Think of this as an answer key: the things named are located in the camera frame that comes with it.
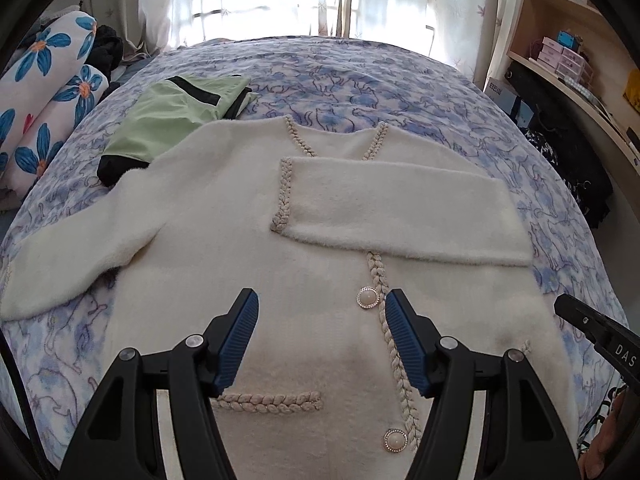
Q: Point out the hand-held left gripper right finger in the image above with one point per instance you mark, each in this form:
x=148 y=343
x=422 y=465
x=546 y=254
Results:
x=406 y=342

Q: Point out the yellow packet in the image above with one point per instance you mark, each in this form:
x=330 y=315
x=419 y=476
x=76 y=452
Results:
x=632 y=87

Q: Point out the person's right hand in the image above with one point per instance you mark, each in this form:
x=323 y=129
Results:
x=605 y=445

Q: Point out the white leaf print curtain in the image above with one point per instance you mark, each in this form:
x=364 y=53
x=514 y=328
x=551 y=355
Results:
x=455 y=5
x=165 y=5

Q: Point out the wooden bookshelf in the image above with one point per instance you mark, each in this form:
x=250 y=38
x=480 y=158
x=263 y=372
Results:
x=555 y=20

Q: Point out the black white patterned garment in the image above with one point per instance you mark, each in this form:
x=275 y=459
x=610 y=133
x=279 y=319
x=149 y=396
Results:
x=575 y=175

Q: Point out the white fuzzy cardigan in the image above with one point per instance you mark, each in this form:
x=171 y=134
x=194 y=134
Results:
x=325 y=200

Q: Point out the green folded garment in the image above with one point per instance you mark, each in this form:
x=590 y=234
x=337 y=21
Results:
x=160 y=120

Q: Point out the black bag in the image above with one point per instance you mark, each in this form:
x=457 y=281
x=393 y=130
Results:
x=540 y=90

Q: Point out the stack of pink boxes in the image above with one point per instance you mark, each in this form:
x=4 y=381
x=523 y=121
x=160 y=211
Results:
x=565 y=60

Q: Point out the black clothes pile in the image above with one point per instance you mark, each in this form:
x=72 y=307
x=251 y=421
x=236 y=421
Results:
x=107 y=50

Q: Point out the white and blue carton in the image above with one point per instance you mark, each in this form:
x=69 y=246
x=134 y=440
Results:
x=500 y=95

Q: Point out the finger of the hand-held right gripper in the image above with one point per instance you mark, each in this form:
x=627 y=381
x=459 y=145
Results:
x=600 y=332

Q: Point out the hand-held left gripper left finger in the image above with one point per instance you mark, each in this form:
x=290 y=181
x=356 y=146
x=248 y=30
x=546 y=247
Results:
x=239 y=340

